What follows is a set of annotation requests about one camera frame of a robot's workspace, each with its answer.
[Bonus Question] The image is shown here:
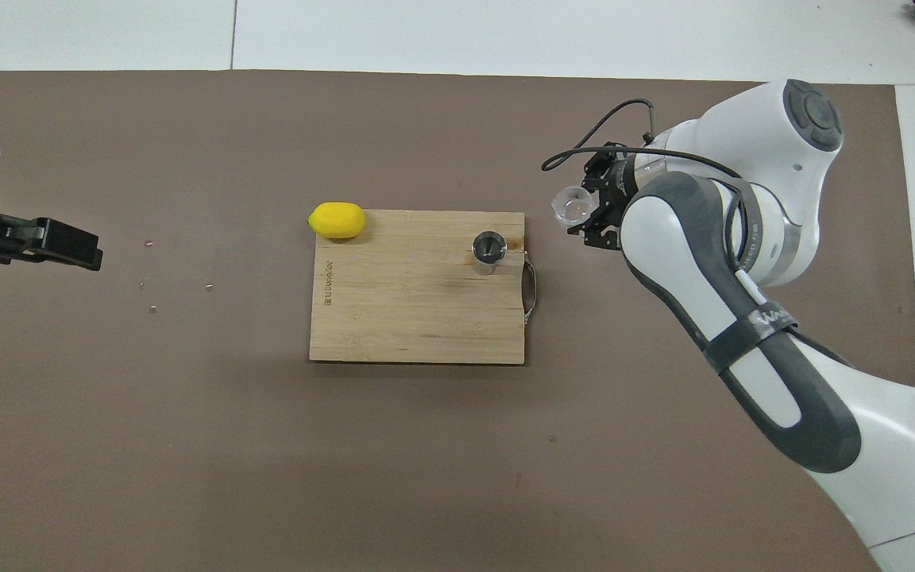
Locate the clear plastic cup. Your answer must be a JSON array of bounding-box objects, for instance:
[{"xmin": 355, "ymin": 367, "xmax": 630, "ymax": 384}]
[{"xmin": 550, "ymin": 185, "xmax": 597, "ymax": 227}]

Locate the brown table mat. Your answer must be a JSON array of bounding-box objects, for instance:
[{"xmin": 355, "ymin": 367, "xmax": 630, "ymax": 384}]
[{"xmin": 0, "ymin": 70, "xmax": 915, "ymax": 572}]

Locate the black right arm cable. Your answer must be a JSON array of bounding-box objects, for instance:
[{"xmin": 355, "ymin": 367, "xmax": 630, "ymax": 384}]
[{"xmin": 541, "ymin": 99, "xmax": 748, "ymax": 239}]

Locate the wooden cutting board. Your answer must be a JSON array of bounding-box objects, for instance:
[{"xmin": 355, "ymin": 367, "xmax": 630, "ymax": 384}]
[{"xmin": 309, "ymin": 210, "xmax": 539, "ymax": 365}]

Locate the yellow lemon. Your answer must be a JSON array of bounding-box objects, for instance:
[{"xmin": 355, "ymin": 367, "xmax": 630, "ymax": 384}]
[{"xmin": 307, "ymin": 202, "xmax": 367, "ymax": 240}]

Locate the steel double jigger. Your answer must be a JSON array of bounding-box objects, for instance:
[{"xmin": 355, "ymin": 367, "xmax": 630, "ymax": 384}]
[{"xmin": 470, "ymin": 231, "xmax": 504, "ymax": 276}]

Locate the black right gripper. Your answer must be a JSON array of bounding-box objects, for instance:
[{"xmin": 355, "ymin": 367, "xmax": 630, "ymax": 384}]
[{"xmin": 567, "ymin": 145, "xmax": 641, "ymax": 251}]

